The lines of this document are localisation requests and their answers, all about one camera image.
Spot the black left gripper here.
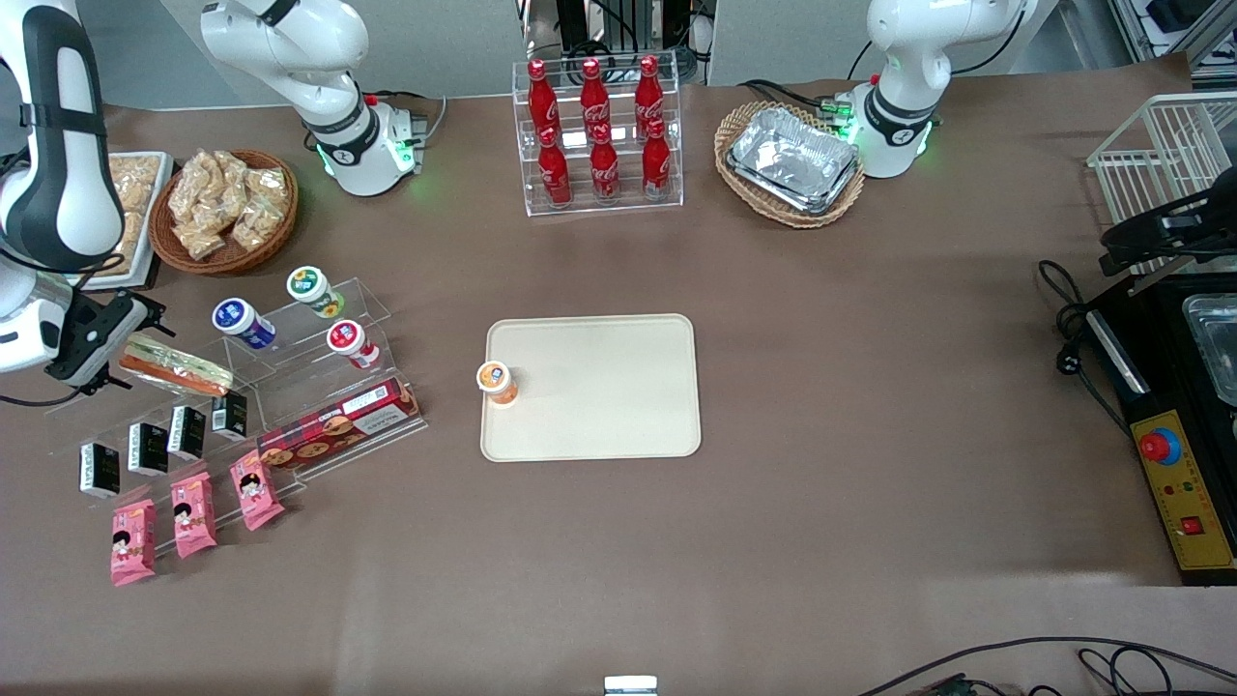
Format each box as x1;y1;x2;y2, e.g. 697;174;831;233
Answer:
1100;188;1237;277

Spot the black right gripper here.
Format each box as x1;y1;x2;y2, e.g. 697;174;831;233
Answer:
43;293;167;395

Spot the plastic sandwich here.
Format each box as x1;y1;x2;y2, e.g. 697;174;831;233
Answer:
118;332;235;398

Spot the white rectangular snack tray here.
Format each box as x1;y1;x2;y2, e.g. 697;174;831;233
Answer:
68;152;176;293

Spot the aluminium foil tray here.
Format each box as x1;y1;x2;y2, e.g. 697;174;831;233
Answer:
734;106;860;200
727;145;857;216

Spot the beige plastic tray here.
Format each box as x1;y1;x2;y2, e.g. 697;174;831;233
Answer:
480;313;703;463

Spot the clear acrylic stepped stand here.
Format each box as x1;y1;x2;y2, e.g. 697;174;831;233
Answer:
43;333;310;562
227;278;431;477

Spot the small black white box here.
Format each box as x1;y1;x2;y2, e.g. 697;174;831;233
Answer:
128;421;170;477
79;442;122;500
211;391;249;442
167;405;207;461

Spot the dark brown wicker basket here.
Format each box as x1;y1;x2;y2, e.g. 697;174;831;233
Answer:
149;148;300;277

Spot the tan fried snack pack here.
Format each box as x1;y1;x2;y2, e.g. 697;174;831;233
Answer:
97;211;148;277
108;155;161;214

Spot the blue lid drink bottle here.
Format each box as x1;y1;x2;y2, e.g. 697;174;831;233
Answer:
213;298;278;351

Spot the clear bag of fried snacks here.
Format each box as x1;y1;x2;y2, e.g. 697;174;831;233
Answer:
230;198;287;252
242;166;291;209
169;155;218;228
179;217;229;262
208;150;254;209

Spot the black appliance with yellow panel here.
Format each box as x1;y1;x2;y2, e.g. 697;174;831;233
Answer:
1082;271;1237;588

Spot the pink cartoon snack packet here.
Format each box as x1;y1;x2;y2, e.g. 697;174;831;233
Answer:
170;472;219;560
109;499;158;588
229;450;286;532

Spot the green lid drink bottle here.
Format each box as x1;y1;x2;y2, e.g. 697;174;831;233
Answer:
287;266;345;320

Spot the red lid drink bottle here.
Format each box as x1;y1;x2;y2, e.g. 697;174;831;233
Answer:
327;320;381;371

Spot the red tartan cookie box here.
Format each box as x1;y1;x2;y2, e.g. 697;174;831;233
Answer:
257;377;423;472

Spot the orange lid drink bottle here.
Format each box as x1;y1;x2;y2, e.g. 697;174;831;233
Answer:
476;361;519;408

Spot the light woven wicker basket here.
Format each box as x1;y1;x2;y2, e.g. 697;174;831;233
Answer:
714;101;866;230

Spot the red cola bottle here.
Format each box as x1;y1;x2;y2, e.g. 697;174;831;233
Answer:
590;124;621;204
634;55;667;131
527;58;561;136
579;58;612;136
642;118;673;200
537;126;573;207

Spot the clear acrylic bottle rack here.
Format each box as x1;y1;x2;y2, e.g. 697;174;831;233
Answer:
512;50;685;218

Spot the dark electronic device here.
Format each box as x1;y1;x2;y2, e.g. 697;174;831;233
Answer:
904;674;1025;696

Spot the white wire basket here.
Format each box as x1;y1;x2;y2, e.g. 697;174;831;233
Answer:
1087;92;1237;277

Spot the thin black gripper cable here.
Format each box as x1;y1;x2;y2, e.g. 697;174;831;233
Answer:
0;385;84;410

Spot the silver appliance handle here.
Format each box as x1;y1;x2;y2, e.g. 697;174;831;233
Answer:
1086;309;1151;394

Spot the black power cable with plug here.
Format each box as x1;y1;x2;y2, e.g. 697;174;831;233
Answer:
1037;259;1134;438

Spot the aluminium profile frame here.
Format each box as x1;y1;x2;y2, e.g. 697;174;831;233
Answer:
1109;0;1237;94

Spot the grey base cable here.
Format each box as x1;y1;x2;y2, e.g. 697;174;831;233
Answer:
365;89;451;146

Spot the black base cable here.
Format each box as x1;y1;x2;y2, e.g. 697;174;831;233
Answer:
739;39;877;113

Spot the long black cable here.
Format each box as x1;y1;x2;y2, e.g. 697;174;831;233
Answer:
855;635;1237;696

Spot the looped black cable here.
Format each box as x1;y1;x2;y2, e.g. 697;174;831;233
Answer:
1076;646;1192;696

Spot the black equipment frame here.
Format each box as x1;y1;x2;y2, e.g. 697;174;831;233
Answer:
522;0;717;84

